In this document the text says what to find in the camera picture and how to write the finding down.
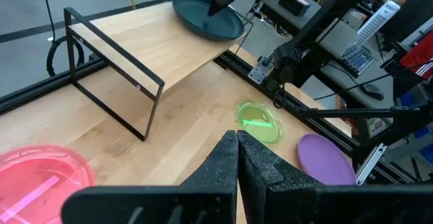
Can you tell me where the silver aluminium strip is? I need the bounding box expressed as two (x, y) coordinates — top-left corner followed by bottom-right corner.
(355, 142), (388, 186)

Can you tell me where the green translucent plate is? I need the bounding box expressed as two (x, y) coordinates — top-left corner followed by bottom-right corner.
(235, 99), (286, 145)

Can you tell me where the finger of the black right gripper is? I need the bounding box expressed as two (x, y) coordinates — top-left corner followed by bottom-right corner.
(206, 0), (235, 18)

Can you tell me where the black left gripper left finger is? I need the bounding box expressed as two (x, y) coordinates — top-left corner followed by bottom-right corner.
(60, 130), (240, 224)

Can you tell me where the purple plate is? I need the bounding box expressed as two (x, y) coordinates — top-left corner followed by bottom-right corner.
(296, 133), (358, 187)

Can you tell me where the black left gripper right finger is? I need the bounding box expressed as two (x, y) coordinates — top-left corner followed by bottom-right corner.
(237, 131), (433, 224)

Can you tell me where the computer keyboard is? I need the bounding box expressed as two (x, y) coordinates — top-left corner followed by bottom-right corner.
(340, 43), (375, 79)

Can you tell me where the black aluminium rig frame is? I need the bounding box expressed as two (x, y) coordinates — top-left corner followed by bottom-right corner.
(0, 53), (433, 187)

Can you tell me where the red striped jacket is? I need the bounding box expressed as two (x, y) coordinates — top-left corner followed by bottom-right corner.
(400, 30), (433, 80)

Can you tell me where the black coiled cable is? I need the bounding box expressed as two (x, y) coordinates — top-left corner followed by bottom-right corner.
(39, 0), (85, 78)

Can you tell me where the dark teal plate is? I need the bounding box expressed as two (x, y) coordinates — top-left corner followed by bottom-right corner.
(171, 0), (246, 42)

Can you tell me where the black computer mouse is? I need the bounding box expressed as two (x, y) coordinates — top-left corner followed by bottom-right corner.
(361, 83), (386, 102)

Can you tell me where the red translucent plate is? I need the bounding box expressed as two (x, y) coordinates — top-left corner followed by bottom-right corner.
(0, 145), (97, 224)

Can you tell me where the grey desk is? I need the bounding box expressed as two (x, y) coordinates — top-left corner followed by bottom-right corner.
(317, 17), (433, 110)

